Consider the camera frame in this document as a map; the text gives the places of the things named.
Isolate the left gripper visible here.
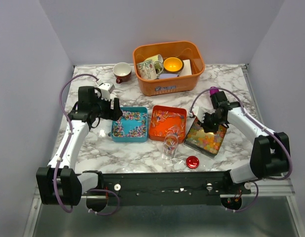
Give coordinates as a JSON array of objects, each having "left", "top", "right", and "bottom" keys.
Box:
[{"left": 91, "top": 92, "right": 123, "bottom": 121}]

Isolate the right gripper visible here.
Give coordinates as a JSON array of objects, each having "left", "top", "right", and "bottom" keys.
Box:
[{"left": 197, "top": 112, "right": 225, "bottom": 134}]

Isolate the teal candy tray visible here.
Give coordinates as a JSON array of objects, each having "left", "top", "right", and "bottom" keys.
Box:
[{"left": 111, "top": 107, "right": 149, "bottom": 143}]

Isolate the gold tin candy tray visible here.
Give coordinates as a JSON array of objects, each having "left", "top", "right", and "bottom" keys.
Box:
[{"left": 184, "top": 118, "right": 227, "bottom": 157}]

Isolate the purple plastic scoop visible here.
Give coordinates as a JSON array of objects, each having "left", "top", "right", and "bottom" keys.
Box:
[{"left": 209, "top": 86, "right": 219, "bottom": 96}]

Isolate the red jar lid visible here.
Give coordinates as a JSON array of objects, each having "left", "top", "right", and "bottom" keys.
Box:
[{"left": 186, "top": 156, "right": 199, "bottom": 169}]

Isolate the orange candy tray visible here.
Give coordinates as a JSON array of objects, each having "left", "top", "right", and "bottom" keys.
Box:
[{"left": 149, "top": 105, "right": 187, "bottom": 144}]

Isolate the clear plastic jar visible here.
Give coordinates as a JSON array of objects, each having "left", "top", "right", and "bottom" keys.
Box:
[{"left": 163, "top": 134, "right": 179, "bottom": 158}]

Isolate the orange plastic bin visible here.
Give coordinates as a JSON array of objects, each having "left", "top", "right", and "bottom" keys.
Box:
[{"left": 133, "top": 41, "right": 205, "bottom": 96}]

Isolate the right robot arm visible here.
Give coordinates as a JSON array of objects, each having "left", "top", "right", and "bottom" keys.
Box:
[{"left": 194, "top": 91, "right": 292, "bottom": 194}]

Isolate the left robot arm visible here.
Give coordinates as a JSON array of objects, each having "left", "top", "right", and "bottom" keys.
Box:
[{"left": 36, "top": 83, "right": 122, "bottom": 206}]

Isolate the maroon white cup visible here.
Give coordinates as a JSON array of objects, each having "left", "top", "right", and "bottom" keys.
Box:
[{"left": 113, "top": 62, "right": 132, "bottom": 84}]

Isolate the floral patterned mug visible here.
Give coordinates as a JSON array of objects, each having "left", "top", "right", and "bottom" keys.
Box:
[{"left": 136, "top": 54, "right": 164, "bottom": 80}]

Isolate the lavender cup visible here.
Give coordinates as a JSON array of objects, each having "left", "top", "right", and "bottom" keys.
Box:
[{"left": 158, "top": 73, "right": 180, "bottom": 79}]

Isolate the orange black bowl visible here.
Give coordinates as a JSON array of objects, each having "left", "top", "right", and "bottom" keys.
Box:
[{"left": 163, "top": 57, "right": 184, "bottom": 73}]

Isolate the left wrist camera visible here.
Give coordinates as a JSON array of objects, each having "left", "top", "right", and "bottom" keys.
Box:
[{"left": 98, "top": 82, "right": 115, "bottom": 101}]

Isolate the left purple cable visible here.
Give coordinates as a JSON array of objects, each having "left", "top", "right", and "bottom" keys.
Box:
[{"left": 52, "top": 74, "right": 121, "bottom": 217}]

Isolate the purple cable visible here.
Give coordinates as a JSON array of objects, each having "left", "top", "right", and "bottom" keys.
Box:
[
  {"left": 52, "top": 74, "right": 121, "bottom": 217},
  {"left": 189, "top": 87, "right": 292, "bottom": 213}
]

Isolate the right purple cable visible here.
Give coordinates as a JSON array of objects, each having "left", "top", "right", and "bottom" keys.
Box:
[{"left": 189, "top": 87, "right": 292, "bottom": 213}]

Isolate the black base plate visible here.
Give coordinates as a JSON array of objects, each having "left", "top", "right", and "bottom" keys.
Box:
[{"left": 76, "top": 170, "right": 252, "bottom": 207}]

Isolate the aluminium rail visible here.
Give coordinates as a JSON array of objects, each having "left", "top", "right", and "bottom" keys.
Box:
[{"left": 34, "top": 175, "right": 296, "bottom": 198}]

